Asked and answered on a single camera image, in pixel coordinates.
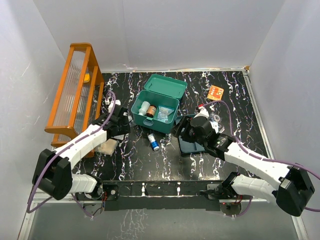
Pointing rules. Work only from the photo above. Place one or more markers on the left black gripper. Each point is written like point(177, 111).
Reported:
point(125, 129)

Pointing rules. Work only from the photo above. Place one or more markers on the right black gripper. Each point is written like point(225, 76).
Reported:
point(185, 135)

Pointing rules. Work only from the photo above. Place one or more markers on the blue cotton swab packet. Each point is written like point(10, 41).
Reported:
point(164, 112)

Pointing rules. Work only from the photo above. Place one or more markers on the small white blue bottle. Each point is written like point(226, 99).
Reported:
point(154, 144)

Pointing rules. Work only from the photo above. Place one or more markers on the white plastic medicine bottle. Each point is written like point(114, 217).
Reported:
point(144, 108)

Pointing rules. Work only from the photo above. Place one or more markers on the amber bottle orange label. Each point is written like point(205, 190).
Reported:
point(151, 111)

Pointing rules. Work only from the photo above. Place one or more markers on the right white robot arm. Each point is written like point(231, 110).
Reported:
point(288, 185)

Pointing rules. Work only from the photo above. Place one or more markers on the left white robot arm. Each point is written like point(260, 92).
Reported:
point(53, 172)

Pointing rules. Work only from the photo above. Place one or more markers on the green medicine box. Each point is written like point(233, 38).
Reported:
point(159, 91)

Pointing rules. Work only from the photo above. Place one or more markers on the dark blue divided tray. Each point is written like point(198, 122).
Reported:
point(187, 148)

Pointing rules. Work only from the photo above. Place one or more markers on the clear bag cotton balls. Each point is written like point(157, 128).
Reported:
point(108, 147)

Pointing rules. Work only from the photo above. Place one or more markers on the orange wooden rack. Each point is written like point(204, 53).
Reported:
point(76, 104)

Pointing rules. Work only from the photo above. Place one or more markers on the orange patterned card packet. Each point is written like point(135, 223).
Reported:
point(215, 93)

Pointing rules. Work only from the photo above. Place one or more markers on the yellow item on rack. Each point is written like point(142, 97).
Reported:
point(87, 78)

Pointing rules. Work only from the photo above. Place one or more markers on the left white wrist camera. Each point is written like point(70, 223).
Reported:
point(111, 103)

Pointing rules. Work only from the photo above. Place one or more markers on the black front mounting rail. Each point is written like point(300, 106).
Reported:
point(165, 194)

